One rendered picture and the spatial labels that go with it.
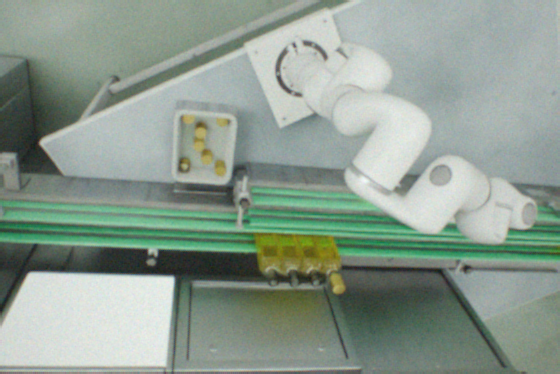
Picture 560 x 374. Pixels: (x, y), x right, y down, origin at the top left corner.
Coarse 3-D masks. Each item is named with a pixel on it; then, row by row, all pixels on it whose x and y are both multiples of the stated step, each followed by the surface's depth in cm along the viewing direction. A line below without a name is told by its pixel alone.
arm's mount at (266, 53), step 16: (320, 16) 117; (272, 32) 120; (288, 32) 117; (304, 32) 118; (320, 32) 119; (336, 32) 120; (256, 48) 118; (272, 48) 119; (288, 48) 119; (320, 48) 120; (256, 64) 120; (272, 64) 120; (272, 80) 122; (272, 96) 124; (288, 96) 125; (288, 112) 127; (304, 112) 128
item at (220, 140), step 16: (192, 112) 121; (208, 112) 122; (176, 128) 122; (192, 128) 130; (208, 128) 131; (224, 128) 132; (176, 144) 125; (192, 144) 133; (208, 144) 134; (224, 144) 134; (176, 160) 127; (192, 160) 135; (224, 160) 137; (176, 176) 130; (192, 176) 132; (208, 176) 134; (224, 176) 134
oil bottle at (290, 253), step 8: (280, 240) 128; (288, 240) 128; (296, 240) 129; (280, 248) 125; (288, 248) 125; (296, 248) 126; (288, 256) 122; (296, 256) 122; (288, 264) 120; (296, 264) 120; (280, 272) 123
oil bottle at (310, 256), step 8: (304, 240) 129; (312, 240) 130; (304, 248) 126; (312, 248) 126; (304, 256) 123; (312, 256) 123; (320, 256) 124; (304, 264) 122; (312, 264) 121; (320, 264) 122; (304, 272) 122
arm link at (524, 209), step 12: (492, 180) 92; (504, 180) 92; (504, 192) 90; (516, 192) 92; (504, 204) 90; (516, 204) 93; (528, 204) 94; (516, 216) 93; (528, 216) 94; (516, 228) 96
